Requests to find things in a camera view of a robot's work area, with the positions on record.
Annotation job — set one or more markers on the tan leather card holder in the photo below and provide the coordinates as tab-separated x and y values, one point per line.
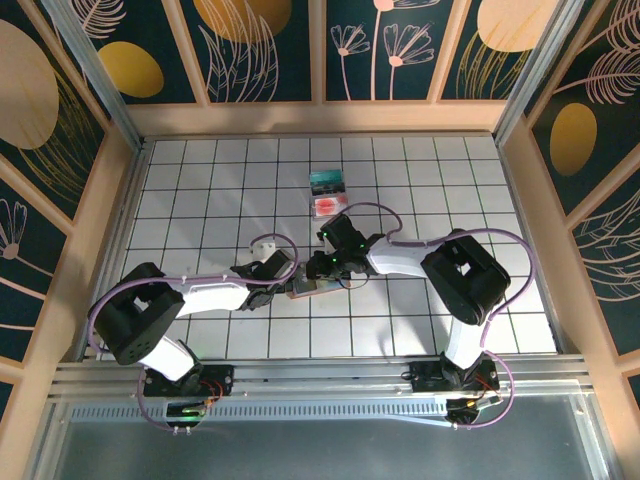
305	291

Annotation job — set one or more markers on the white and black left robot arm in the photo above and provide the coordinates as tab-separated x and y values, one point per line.
210	297

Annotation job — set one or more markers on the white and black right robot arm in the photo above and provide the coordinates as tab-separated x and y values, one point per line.
400	257

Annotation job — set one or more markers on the clear acrylic card stand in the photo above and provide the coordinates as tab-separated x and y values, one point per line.
330	219

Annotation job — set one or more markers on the red card box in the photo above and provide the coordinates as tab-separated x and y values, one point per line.
329	206

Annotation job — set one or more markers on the teal card stack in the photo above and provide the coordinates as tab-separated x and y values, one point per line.
326	177

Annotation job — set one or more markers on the small controller board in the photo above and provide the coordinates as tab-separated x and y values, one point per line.
470	407
185	412

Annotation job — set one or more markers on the grey metal plate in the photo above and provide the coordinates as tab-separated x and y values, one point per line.
320	450

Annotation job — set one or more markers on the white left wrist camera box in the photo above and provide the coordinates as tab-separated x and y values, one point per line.
263	250

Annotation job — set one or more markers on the aluminium frame rail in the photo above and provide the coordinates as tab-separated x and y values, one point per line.
320	372

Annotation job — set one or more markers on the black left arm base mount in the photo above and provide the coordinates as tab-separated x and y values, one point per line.
220	380

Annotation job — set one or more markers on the aluminium table side rail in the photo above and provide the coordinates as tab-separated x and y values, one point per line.
114	250
512	175

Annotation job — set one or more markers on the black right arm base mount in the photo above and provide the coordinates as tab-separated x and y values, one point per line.
425	377

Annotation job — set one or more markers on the aluminium corner post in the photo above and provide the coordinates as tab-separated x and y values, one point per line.
537	75
106	92

